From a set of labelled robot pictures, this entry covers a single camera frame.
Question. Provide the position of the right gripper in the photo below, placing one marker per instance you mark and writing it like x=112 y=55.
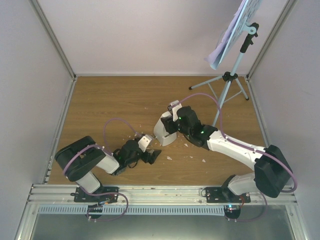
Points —
x=168 y=124

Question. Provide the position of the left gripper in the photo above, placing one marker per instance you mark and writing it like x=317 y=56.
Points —
x=155 y=154

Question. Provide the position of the white metronome body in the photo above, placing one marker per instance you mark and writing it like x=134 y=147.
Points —
x=161 y=134

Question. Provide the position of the sheet music paper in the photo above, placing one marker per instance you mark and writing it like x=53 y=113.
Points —
x=215 y=58

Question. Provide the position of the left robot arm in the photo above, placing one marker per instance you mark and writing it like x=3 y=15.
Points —
x=79 y=158

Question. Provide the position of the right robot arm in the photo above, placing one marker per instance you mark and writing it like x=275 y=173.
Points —
x=271 y=171

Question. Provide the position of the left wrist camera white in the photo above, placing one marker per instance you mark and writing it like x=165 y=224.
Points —
x=144 y=142

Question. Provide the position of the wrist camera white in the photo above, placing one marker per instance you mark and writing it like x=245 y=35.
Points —
x=173 y=107
x=144 y=142

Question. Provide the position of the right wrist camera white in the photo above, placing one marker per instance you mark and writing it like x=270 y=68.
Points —
x=173 y=107

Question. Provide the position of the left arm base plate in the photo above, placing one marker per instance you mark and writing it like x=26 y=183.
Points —
x=107 y=194

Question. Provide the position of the slotted cable duct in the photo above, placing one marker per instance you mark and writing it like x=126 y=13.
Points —
x=178 y=210

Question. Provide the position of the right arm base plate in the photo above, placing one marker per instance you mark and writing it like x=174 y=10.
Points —
x=213 y=195

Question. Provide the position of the right aluminium frame post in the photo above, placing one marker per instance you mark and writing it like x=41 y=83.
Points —
x=285 y=12

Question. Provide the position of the aluminium frame post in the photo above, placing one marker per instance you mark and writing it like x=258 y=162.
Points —
x=285 y=12
x=52 y=36

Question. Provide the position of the aluminium front rail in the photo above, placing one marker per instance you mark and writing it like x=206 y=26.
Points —
x=154 y=195

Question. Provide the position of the left aluminium frame post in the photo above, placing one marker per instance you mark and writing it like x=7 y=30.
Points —
x=52 y=36

